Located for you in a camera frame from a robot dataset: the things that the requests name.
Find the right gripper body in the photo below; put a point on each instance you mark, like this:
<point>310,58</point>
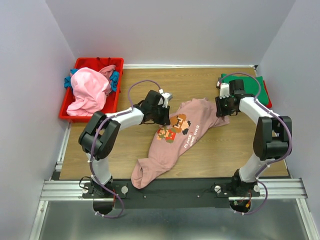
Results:
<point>223,106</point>

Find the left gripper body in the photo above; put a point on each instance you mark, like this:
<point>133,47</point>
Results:
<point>159,114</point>

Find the dusty pink printed t-shirt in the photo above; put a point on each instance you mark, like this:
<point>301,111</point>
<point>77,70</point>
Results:
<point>187,125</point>

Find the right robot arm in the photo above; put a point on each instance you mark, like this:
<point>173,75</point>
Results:
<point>272,140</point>

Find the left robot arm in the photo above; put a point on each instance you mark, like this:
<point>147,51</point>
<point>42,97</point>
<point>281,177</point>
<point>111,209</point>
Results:
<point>99,136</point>

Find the red folded t-shirt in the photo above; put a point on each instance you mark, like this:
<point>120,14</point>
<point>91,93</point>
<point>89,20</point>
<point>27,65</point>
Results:
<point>269,104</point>

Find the red plastic bin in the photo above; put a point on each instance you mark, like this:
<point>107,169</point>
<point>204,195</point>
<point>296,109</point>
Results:
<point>95,63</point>

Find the blue t-shirt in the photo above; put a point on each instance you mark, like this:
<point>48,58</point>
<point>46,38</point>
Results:
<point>113,79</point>

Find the coral pink t-shirt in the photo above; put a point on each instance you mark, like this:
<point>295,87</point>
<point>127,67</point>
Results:
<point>107,71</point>

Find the light pink t-shirt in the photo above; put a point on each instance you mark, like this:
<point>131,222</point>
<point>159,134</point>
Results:
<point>90,90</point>

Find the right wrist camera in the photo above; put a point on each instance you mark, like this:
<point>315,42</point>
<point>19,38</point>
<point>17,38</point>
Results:
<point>224,90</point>

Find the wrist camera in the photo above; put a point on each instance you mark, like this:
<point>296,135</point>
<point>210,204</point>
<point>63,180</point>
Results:
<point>224,90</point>
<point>165,98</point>

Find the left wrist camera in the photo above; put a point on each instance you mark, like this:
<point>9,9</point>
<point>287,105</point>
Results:
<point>165,98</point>

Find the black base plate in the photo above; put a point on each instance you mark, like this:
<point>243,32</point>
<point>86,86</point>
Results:
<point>168,193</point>

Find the aluminium frame rail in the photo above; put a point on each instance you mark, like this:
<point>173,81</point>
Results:
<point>271,188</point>

